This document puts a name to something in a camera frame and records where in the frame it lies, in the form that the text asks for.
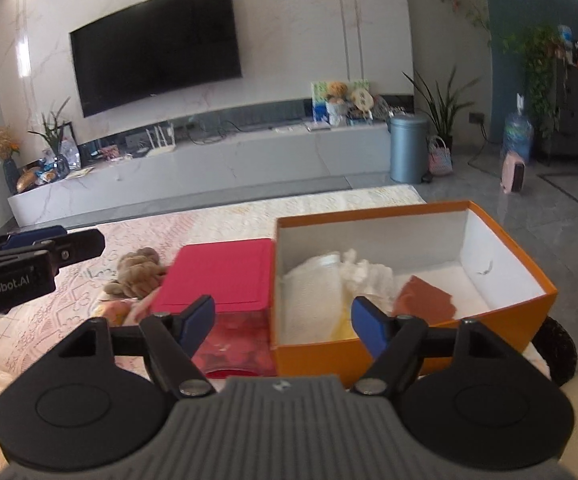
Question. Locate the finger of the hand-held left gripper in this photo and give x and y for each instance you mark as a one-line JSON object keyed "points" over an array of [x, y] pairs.
{"points": [[34, 237], [79, 245]]}

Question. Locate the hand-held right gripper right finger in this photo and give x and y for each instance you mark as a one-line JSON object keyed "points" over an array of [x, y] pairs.
{"points": [[369, 325]]}

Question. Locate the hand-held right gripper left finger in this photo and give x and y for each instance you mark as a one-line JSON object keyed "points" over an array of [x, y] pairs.
{"points": [[199, 317]]}

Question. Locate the clear plastic bag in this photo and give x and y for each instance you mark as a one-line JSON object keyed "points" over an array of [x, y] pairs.
{"points": [[371, 280]]}

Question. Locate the orange cardboard box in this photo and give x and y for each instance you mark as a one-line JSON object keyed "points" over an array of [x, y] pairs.
{"points": [[419, 355]]}

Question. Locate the white tissue paper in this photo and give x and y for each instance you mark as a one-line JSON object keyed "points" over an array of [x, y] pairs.
{"points": [[314, 300]]}

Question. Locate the brown sponge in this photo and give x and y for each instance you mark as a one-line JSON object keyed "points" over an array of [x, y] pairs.
{"points": [[426, 302]]}

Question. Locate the brown plush toy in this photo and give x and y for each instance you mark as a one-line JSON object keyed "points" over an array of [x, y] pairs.
{"points": [[136, 275]]}

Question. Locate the red box with clear side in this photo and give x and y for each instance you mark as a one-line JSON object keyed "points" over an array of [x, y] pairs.
{"points": [[214, 280]]}

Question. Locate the dark vase with yellow flowers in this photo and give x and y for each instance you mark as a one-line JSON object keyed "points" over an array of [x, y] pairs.
{"points": [[11, 170]]}

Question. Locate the yellow plastic packet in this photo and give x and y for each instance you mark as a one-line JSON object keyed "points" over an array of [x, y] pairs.
{"points": [[114, 312]]}

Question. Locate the green plant in glass vase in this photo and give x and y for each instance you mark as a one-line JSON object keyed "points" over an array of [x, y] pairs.
{"points": [[56, 135]]}

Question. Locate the lace patterned tablecloth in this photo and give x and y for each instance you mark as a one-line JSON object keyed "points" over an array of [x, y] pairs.
{"points": [[244, 220]]}

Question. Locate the white router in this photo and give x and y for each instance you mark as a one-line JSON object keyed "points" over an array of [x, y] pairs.
{"points": [[161, 149]]}

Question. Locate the white marble tv cabinet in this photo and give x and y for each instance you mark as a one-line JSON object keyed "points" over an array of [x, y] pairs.
{"points": [[219, 170]]}

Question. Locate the blue grey trash can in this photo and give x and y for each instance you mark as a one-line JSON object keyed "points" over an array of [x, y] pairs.
{"points": [[409, 150]]}

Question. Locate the woven basket bag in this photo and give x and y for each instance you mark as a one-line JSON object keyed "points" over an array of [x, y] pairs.
{"points": [[440, 160]]}

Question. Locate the black round object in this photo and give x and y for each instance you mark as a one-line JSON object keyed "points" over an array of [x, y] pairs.
{"points": [[559, 350]]}

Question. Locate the flat grey device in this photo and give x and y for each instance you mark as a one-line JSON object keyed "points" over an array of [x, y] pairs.
{"points": [[319, 127]]}

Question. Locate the pink heater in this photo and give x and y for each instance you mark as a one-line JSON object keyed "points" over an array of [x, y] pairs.
{"points": [[511, 175]]}

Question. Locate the black curved television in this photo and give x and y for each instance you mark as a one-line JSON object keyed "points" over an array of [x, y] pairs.
{"points": [[159, 50]]}

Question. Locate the teddy bear bouquet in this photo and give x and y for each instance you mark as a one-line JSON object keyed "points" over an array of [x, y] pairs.
{"points": [[338, 102]]}

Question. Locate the round hand fan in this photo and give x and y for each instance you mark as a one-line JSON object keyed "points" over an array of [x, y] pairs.
{"points": [[362, 100]]}

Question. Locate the blue green picture board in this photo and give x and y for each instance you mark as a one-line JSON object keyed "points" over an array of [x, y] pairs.
{"points": [[320, 100]]}

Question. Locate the long leaf potted plant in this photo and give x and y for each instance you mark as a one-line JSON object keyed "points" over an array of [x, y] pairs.
{"points": [[441, 105]]}

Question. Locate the blue water bottle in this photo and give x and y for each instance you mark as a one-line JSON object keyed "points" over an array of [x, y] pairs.
{"points": [[518, 135]]}

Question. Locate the green ivy plant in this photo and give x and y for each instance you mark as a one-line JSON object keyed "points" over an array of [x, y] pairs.
{"points": [[539, 70]]}

